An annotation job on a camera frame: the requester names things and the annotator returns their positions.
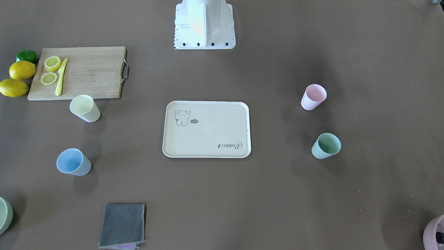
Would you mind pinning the pink cup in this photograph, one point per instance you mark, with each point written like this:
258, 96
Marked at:
314, 95

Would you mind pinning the green cup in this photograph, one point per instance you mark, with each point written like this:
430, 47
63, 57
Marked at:
326, 145

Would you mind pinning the cream yellow cup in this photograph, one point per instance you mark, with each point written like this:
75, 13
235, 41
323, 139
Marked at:
84, 107

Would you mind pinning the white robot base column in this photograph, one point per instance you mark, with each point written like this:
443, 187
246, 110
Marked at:
204, 25

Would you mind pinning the cream rabbit tray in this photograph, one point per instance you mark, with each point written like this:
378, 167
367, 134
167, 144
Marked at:
206, 129

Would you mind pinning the bamboo cutting board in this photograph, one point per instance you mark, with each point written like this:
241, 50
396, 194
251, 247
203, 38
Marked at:
94, 71

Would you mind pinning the grey folded cloth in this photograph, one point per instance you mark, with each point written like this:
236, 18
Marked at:
123, 226

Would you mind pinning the blue cup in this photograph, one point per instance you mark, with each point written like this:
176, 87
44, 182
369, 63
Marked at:
73, 161

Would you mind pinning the yellow toy knife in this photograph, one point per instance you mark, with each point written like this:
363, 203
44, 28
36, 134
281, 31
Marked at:
61, 71

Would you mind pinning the lemon slice lower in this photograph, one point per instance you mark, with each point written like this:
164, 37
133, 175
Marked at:
48, 78

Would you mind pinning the lemon slice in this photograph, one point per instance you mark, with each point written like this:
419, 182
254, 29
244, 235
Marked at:
48, 78
52, 64

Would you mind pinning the lemon slice upper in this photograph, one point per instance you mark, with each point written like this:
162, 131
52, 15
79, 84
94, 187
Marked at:
52, 64

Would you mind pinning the green lime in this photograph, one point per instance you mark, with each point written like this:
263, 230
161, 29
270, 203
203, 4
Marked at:
26, 55

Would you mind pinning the whole lemon near lime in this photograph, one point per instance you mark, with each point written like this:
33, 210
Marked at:
22, 70

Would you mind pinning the whole lemon outer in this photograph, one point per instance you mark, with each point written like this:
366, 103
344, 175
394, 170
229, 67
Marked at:
13, 88

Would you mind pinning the green bowl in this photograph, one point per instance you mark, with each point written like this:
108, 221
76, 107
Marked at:
6, 215

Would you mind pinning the pink bowl with ice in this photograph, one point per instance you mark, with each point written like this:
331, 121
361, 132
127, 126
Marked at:
433, 234

